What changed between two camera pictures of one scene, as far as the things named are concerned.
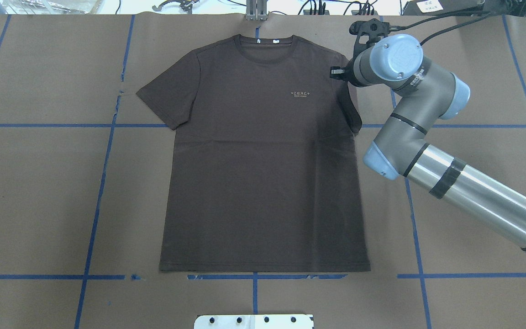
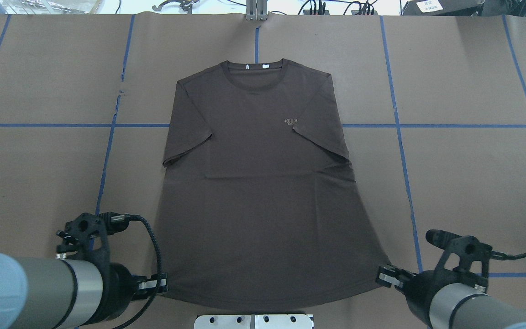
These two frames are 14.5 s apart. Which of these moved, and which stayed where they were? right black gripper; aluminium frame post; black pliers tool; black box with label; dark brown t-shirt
Moved: right black gripper; dark brown t-shirt
Stayed: black pliers tool; aluminium frame post; black box with label
